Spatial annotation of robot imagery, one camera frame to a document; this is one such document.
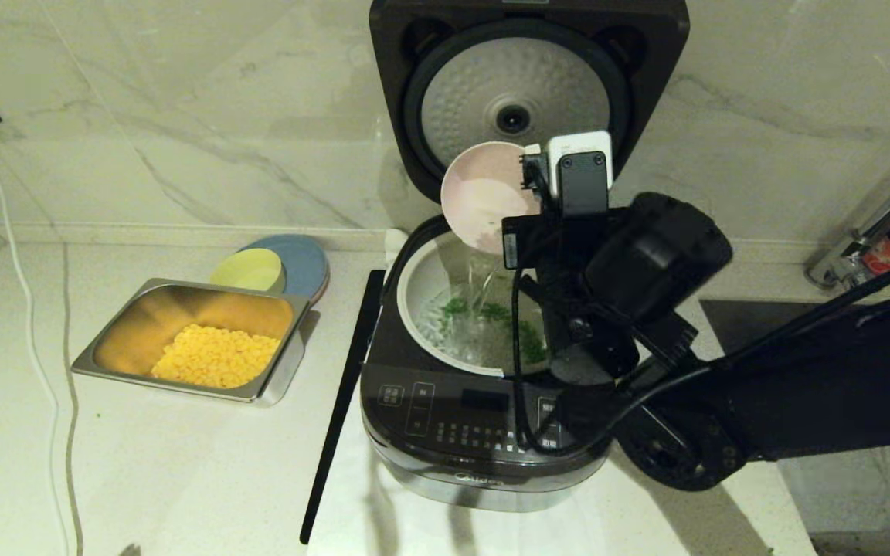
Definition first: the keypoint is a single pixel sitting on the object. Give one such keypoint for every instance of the stainless steel tray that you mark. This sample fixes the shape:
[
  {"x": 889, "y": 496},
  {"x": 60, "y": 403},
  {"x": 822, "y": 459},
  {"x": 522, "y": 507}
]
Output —
[{"x": 144, "y": 324}]

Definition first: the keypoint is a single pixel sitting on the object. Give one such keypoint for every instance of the white inner pot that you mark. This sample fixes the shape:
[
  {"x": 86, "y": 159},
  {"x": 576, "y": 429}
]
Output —
[{"x": 422, "y": 293}]

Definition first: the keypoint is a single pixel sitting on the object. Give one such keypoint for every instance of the green grains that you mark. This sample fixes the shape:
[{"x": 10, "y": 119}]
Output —
[{"x": 456, "y": 306}]

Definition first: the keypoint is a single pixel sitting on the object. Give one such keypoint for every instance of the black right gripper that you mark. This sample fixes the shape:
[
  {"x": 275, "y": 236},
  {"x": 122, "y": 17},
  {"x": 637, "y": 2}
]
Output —
[{"x": 530, "y": 239}]

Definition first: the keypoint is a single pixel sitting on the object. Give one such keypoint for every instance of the black rice cooker body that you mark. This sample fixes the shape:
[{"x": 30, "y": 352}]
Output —
[{"x": 429, "y": 432}]

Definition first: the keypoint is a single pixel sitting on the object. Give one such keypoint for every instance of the yellow corn kernels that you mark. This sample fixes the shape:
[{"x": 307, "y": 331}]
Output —
[{"x": 217, "y": 357}]

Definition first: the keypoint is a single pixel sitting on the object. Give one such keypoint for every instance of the blue plate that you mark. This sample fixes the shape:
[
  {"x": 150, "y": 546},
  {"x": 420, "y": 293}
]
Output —
[{"x": 306, "y": 266}]

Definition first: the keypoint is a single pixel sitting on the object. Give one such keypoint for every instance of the black rice cooker lid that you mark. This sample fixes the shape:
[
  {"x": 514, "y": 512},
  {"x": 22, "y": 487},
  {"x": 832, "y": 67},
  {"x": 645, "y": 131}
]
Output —
[{"x": 406, "y": 77}]

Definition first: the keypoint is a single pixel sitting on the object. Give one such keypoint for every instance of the yellow-green small dish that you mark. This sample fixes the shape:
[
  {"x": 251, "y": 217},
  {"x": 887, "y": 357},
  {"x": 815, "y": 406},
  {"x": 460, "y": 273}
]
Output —
[{"x": 248, "y": 270}]

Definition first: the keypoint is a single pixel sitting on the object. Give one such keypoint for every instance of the chrome faucet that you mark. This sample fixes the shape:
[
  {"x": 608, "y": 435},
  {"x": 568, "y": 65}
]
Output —
[{"x": 847, "y": 266}]

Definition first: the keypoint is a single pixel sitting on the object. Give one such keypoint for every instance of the long black flat strip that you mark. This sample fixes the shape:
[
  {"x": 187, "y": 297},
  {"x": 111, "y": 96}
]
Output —
[{"x": 341, "y": 409}]

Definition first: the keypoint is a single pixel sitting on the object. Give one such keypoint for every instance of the pink bowl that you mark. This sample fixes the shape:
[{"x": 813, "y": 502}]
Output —
[{"x": 484, "y": 193}]

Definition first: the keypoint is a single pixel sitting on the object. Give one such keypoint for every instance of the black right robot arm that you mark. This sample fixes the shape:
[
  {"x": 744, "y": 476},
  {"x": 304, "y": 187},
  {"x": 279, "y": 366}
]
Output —
[{"x": 800, "y": 386}]

